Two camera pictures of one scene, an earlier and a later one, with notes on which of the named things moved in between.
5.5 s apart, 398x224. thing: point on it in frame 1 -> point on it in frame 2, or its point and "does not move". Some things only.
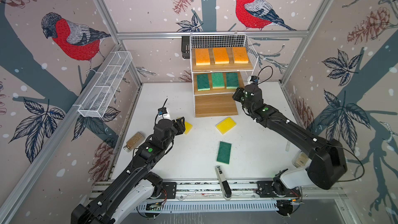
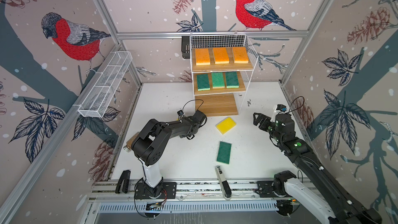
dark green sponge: [232, 80] does not move
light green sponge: [217, 82] does not move
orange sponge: [202, 56] does not move
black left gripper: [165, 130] -> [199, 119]
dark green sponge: [203, 83] does not move
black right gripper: [238, 92] -> [265, 120]
